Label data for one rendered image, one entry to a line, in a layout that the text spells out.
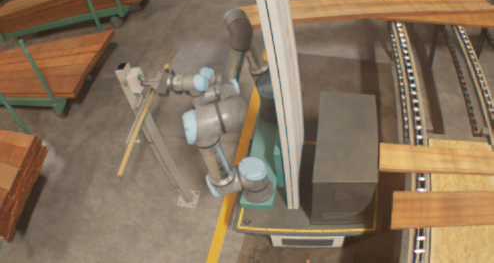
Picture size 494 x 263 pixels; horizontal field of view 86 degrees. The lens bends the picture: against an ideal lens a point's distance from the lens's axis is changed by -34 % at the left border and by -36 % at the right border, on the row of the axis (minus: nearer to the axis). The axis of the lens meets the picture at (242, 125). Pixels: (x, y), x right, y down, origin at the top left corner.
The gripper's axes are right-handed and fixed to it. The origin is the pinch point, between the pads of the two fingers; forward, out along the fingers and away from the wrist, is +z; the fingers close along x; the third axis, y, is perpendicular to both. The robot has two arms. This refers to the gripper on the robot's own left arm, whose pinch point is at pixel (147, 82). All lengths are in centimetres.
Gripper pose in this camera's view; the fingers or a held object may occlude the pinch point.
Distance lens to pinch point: 184.6
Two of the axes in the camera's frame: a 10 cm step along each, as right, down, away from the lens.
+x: -1.6, 9.3, -3.4
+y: -2.2, -3.7, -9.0
